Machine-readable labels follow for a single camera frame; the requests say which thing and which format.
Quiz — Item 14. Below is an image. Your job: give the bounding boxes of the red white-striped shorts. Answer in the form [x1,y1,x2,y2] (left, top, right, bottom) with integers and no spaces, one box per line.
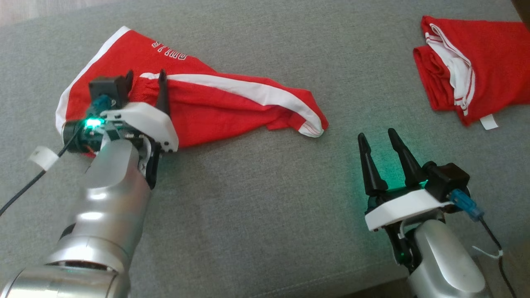
[55,26,330,158]

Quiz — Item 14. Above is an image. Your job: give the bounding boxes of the red white basketball jersey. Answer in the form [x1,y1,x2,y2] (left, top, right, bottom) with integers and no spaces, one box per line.
[413,15,530,131]

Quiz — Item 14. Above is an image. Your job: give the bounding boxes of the black cable with teal plug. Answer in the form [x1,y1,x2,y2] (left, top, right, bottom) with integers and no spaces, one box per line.
[0,94,116,216]

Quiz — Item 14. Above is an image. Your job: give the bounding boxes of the black cable with blue plug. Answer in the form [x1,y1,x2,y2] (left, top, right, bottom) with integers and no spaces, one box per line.
[449,189,518,298]

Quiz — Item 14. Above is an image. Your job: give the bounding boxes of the white cable tag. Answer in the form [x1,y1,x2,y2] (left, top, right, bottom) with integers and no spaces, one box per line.
[28,146,60,171]

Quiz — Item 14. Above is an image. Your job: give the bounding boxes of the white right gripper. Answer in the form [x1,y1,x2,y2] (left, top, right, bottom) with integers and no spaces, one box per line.
[357,128,455,274]

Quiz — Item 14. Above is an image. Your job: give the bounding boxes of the grey fabric sofa seat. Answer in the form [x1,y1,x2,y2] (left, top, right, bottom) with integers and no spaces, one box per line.
[0,0,530,298]

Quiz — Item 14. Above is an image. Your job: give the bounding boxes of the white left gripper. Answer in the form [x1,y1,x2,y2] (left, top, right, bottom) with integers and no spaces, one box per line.
[61,68,180,190]

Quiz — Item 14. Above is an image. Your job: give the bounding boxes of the white cable tie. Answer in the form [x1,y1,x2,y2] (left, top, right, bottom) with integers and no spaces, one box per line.
[472,245,504,260]

